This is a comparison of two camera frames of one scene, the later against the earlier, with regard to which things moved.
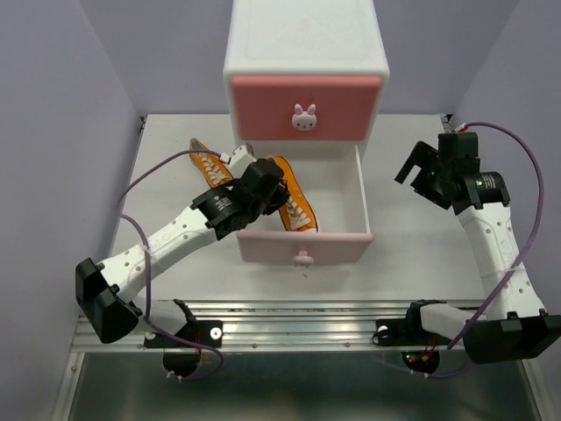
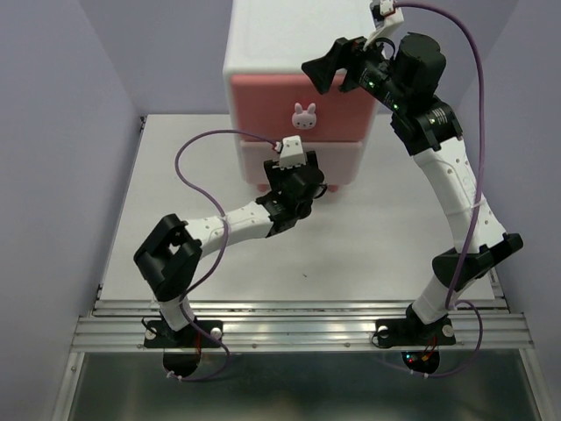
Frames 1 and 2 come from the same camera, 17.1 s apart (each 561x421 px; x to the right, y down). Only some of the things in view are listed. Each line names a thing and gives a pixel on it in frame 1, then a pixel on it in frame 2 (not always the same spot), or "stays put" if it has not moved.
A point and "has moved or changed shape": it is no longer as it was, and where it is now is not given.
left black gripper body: [278, 198] -> [276, 178]
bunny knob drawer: [304, 120] stays put
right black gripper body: [441, 173] -> [373, 74]
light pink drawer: [333, 182] has moved or changed shape
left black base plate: [209, 332] stays put
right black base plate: [408, 331] stays put
